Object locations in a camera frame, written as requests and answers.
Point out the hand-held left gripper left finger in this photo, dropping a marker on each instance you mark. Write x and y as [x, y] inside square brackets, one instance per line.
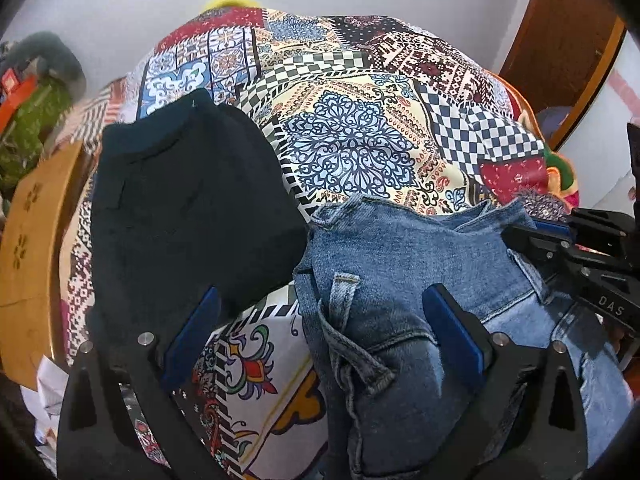
[192, 340]

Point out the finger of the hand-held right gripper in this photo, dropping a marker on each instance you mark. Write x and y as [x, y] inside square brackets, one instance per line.
[535, 245]
[595, 225]

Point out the colourful patterned bedsheet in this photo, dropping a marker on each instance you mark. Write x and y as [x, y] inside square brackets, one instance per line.
[250, 385]

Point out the blue denim pants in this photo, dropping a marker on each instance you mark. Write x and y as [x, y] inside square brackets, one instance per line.
[400, 270]

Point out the patchwork quilt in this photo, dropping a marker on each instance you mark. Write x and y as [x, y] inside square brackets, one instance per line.
[350, 130]

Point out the orange green blanket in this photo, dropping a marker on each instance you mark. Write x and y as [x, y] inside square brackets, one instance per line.
[560, 175]

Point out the black folded garment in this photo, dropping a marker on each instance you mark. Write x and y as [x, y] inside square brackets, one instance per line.
[190, 200]

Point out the orange box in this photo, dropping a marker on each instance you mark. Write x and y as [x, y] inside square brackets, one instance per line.
[15, 97]

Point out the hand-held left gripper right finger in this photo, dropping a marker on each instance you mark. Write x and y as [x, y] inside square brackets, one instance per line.
[452, 337]

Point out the wooden door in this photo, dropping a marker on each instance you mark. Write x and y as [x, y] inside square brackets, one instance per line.
[565, 45]

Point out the white cloth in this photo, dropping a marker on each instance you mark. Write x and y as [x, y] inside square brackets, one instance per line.
[50, 400]

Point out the wooden lap desk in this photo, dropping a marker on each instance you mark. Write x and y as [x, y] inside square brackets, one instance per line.
[37, 260]

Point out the grey plush pillow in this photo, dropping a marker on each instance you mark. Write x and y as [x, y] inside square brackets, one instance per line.
[55, 55]

